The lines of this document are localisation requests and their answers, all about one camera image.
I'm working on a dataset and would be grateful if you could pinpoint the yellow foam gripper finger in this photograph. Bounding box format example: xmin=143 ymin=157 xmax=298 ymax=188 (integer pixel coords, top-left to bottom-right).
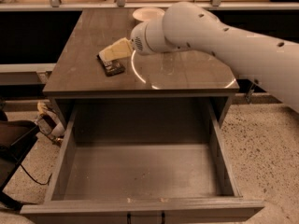
xmin=98 ymin=37 xmax=134 ymax=62

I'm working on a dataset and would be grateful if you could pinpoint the black rxbar chocolate wrapper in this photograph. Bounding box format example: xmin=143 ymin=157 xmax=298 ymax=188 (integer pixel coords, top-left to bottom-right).
xmin=97 ymin=56 xmax=125 ymax=77

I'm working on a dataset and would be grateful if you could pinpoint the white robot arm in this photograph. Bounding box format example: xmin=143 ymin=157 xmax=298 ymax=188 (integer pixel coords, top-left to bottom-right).
xmin=98 ymin=2 xmax=299 ymax=112

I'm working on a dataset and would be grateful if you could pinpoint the grey wooden drawer cabinet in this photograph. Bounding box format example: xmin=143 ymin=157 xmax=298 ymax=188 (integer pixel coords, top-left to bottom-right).
xmin=44 ymin=8 xmax=239 ymax=133

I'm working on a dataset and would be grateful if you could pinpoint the open grey top drawer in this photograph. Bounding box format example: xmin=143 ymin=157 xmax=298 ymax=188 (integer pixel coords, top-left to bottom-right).
xmin=21 ymin=98 xmax=263 ymax=224

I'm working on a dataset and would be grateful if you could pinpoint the white ceramic bowl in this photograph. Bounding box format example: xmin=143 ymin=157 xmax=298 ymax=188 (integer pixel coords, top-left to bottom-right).
xmin=133 ymin=7 xmax=164 ymax=21

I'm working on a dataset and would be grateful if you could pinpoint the black chair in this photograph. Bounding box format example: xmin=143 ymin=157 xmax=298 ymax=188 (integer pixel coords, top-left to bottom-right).
xmin=0 ymin=111 xmax=39 ymax=210

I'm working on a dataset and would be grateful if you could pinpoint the metal clamp under rail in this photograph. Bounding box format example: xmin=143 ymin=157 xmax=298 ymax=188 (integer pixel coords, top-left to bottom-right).
xmin=245 ymin=82 xmax=257 ymax=104

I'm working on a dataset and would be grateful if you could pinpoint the black floor cable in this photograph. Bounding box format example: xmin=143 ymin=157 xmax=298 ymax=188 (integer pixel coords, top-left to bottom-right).
xmin=19 ymin=163 xmax=53 ymax=187

